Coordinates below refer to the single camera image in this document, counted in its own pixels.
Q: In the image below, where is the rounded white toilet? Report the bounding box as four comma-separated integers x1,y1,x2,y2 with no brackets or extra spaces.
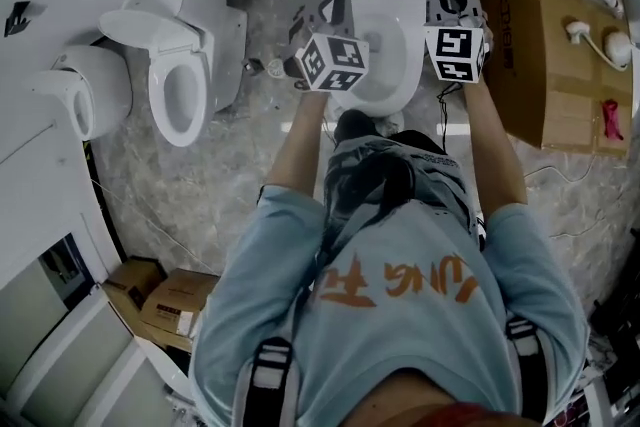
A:
22,44,134,141

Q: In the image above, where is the dark brown cardboard box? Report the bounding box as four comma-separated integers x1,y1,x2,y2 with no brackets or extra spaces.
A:
102,256,169,331

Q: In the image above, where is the white cable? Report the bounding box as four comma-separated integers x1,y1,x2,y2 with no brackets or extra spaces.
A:
522,154,640,241

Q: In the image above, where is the white sneaker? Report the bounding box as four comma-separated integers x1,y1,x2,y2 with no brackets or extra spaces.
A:
374,112,406,136

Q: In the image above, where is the white hose with fittings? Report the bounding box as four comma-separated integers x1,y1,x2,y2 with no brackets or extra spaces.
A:
564,18,634,71

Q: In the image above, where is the white framed glass cabinet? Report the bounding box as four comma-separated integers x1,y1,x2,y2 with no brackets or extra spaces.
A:
0,229,151,427

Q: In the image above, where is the black wall hook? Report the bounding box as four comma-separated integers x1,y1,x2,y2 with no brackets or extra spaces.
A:
3,0,31,39

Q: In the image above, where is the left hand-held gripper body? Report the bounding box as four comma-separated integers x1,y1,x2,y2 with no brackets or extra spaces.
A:
283,4,370,92

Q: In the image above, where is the dark cluttered shelf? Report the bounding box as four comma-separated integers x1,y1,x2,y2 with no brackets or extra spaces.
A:
589,299,640,427

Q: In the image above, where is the red ribbon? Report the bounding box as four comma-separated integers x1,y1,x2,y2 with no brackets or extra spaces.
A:
599,99,626,141

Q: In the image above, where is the white smart toilet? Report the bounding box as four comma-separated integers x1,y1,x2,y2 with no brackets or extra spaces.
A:
319,0,427,132

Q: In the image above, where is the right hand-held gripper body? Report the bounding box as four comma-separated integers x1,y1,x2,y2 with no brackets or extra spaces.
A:
423,13,494,84

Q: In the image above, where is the light brown cardboard box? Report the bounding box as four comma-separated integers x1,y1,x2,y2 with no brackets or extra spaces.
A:
139,268,221,351

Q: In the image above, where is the thin black cable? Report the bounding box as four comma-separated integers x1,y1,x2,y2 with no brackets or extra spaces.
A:
437,82,464,151

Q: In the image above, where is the person's right forearm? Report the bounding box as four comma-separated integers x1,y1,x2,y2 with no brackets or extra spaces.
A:
462,82,529,222

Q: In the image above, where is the person's neck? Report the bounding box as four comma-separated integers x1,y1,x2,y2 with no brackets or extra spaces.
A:
349,372,501,427

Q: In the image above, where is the elongated white toilet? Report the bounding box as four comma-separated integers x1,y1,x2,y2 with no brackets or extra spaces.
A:
98,0,249,149

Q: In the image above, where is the person's left forearm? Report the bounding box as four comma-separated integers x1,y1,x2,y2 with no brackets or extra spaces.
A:
264,87,334,202

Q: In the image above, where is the light blue printed t-shirt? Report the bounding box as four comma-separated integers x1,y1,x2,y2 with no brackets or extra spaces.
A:
188,134,589,427

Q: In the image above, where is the black and grey harness strap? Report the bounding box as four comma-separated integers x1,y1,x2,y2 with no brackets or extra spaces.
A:
248,337,294,427
504,317,546,421

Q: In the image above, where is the large cardboard box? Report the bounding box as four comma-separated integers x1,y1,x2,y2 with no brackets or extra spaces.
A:
472,0,640,157

